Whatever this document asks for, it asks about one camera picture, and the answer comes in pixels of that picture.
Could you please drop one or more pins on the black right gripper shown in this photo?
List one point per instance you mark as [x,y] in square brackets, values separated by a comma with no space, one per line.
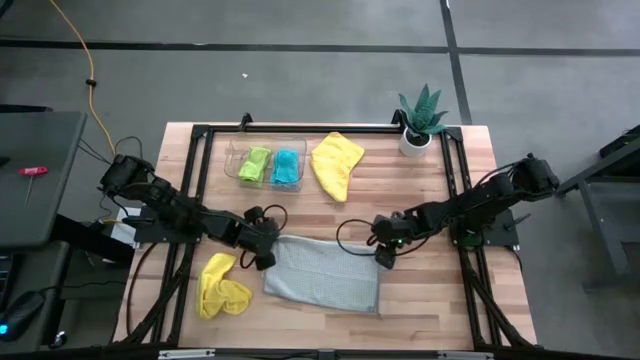
[392,232]

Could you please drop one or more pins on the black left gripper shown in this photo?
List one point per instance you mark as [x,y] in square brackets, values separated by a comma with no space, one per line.
[260,237]

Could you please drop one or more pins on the green microfiber towel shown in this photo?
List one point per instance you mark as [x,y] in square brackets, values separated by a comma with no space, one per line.
[254,165]

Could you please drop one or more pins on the blue microfiber towel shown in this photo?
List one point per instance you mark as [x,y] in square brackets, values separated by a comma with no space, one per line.
[285,167]

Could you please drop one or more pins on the grey waffle microfiber towel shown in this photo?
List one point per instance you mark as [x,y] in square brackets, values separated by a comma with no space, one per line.
[325,275]

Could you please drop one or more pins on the yellow microfiber towel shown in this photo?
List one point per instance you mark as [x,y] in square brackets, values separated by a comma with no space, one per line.
[215,295]
[335,165]

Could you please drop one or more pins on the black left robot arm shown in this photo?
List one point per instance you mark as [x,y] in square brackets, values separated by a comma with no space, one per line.
[185,215]

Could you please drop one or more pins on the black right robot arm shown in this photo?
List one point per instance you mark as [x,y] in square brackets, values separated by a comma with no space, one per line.
[460,205]

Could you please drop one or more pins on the clear plastic bin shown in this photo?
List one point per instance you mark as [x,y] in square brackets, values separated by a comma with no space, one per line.
[231,157]

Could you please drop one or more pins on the green plant in white pot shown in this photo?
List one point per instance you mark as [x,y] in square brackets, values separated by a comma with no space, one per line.
[422,117]

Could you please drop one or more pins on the white paper sheet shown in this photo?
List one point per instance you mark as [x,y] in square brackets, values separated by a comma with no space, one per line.
[122,235]

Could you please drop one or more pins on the grey desk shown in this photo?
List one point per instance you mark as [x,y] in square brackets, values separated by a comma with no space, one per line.
[50,200]

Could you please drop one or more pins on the black metal cart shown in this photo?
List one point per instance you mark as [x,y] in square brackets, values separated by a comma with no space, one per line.
[610,225]

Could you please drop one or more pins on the dark desk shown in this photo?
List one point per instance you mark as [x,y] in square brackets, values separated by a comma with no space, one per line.
[40,270]

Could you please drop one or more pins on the black computer mouse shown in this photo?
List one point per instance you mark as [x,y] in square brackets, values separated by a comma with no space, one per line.
[22,312]

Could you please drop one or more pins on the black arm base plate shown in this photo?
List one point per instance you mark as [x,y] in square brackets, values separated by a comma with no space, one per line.
[502,235]
[150,234]

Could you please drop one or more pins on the black aluminium frame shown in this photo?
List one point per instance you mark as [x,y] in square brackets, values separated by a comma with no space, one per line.
[325,128]

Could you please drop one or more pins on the silver metal bracket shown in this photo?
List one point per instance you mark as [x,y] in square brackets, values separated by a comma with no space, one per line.
[465,356]
[185,354]

